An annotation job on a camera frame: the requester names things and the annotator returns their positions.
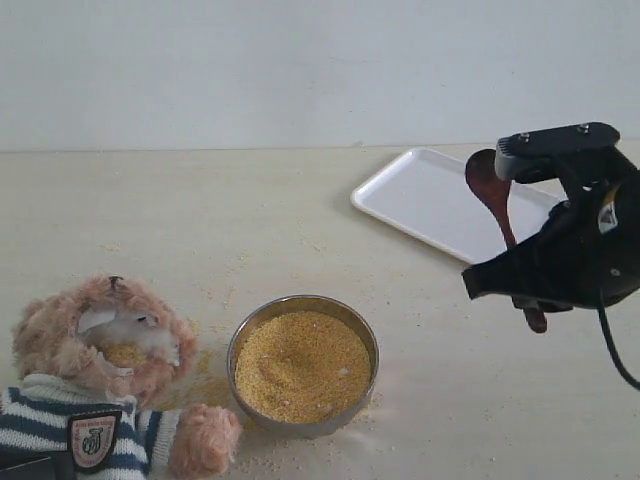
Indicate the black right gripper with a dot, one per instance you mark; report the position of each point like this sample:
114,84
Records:
588,246

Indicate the dark red wooden spoon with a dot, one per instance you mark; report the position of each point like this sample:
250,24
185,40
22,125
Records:
511,272

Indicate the brown teddy bear striped sweater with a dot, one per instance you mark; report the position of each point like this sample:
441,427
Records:
91,360

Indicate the white rectangular plastic tray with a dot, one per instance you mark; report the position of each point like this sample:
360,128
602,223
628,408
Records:
423,193

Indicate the steel bowl of millet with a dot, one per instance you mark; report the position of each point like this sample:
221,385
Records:
303,366

